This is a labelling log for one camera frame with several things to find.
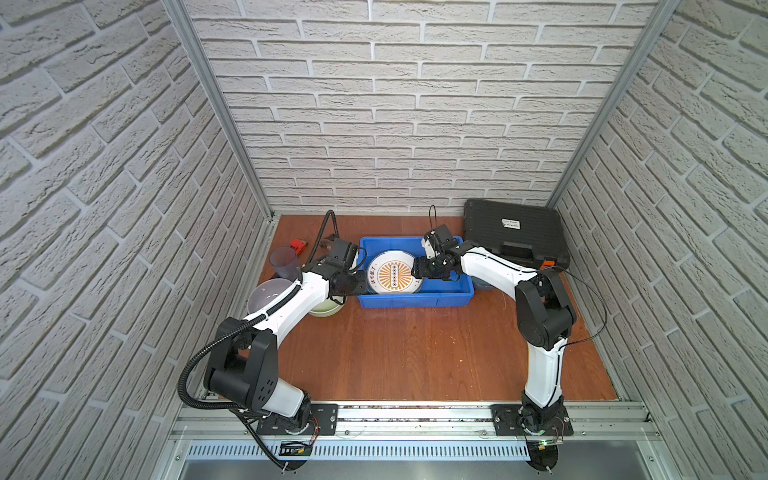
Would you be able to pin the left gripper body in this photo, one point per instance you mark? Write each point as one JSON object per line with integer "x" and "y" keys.
{"x": 358, "y": 283}

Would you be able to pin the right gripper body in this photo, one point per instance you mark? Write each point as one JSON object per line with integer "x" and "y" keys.
{"x": 431, "y": 268}

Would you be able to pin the green bowl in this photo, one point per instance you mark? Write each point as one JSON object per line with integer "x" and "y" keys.
{"x": 326, "y": 309}

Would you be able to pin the sunburst pattern plate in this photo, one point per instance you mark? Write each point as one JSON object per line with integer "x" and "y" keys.
{"x": 390, "y": 273}

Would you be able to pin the grey translucent cup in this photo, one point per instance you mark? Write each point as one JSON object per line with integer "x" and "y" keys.
{"x": 285, "y": 264}

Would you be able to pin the lilac bowl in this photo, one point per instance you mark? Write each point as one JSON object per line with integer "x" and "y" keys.
{"x": 266, "y": 292}

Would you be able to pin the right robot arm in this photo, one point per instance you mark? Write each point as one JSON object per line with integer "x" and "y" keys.
{"x": 544, "y": 315}

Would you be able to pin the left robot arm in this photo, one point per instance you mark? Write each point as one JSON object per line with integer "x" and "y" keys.
{"x": 244, "y": 367}

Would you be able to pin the blue plastic bin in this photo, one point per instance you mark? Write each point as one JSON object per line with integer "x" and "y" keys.
{"x": 456, "y": 292}

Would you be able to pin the red small object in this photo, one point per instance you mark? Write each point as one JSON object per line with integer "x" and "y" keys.
{"x": 298, "y": 245}

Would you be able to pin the black tool case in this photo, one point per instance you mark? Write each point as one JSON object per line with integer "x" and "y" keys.
{"x": 531, "y": 236}

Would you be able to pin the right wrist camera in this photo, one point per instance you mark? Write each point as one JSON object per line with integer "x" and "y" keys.
{"x": 427, "y": 244}

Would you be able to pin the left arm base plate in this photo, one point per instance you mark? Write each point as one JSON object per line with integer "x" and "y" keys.
{"x": 309, "y": 419}

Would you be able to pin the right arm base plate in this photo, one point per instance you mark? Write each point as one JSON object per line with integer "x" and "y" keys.
{"x": 530, "y": 420}

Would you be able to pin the aluminium front rail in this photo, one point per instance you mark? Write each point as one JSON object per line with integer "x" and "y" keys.
{"x": 380, "y": 430}

